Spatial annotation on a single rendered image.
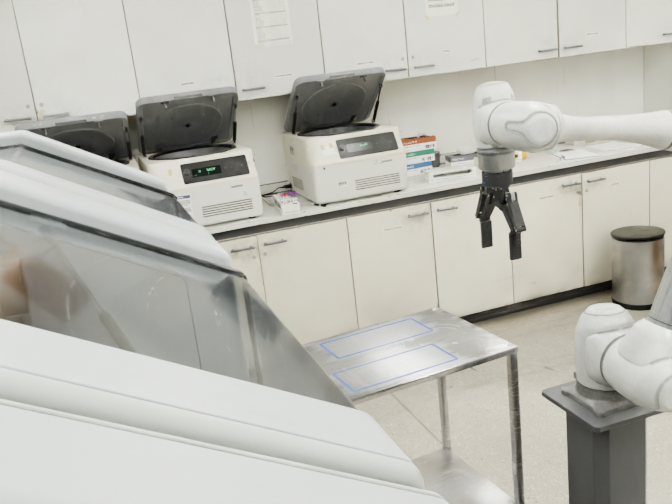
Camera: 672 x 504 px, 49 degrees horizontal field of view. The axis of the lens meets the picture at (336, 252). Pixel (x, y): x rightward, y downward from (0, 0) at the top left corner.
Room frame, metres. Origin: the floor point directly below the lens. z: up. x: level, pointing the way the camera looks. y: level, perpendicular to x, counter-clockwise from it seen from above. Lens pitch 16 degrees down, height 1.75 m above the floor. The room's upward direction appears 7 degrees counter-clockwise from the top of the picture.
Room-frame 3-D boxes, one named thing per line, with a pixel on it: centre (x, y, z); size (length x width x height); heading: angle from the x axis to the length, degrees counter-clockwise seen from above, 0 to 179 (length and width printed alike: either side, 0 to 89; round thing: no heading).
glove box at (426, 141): (4.64, -0.57, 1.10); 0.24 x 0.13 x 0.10; 106
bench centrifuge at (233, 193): (4.08, 0.71, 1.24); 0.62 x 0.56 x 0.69; 18
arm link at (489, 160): (1.81, -0.42, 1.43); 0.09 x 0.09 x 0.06
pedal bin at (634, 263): (4.29, -1.82, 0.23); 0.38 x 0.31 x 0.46; 18
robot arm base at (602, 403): (1.92, -0.71, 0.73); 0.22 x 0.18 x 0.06; 18
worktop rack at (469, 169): (4.35, -0.72, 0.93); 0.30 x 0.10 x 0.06; 100
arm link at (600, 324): (1.89, -0.71, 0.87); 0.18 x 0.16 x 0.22; 11
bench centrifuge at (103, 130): (3.90, 1.26, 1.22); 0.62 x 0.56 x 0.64; 16
